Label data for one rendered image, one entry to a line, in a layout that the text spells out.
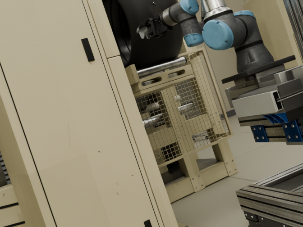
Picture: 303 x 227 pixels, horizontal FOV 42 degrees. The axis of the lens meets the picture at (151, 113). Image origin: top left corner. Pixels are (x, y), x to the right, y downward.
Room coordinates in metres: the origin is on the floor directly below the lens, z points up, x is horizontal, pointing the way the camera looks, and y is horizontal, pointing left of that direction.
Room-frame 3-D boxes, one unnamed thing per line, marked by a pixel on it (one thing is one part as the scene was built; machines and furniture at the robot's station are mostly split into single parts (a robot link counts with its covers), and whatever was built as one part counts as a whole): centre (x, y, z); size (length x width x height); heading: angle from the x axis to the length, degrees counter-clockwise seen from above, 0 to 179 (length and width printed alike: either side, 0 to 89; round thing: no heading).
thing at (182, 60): (2.23, -0.13, 0.90); 0.35 x 0.05 x 0.05; 116
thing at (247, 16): (1.62, -0.46, 0.88); 0.13 x 0.12 x 0.14; 132
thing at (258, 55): (1.62, -0.47, 0.77); 0.15 x 0.15 x 0.10
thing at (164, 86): (2.35, -0.06, 0.80); 0.37 x 0.36 x 0.02; 26
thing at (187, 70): (2.23, -0.12, 0.84); 0.36 x 0.09 x 0.06; 116
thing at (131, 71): (2.27, 0.10, 0.90); 0.40 x 0.03 x 0.10; 26
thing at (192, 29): (1.66, -0.28, 0.94); 0.11 x 0.08 x 0.11; 132
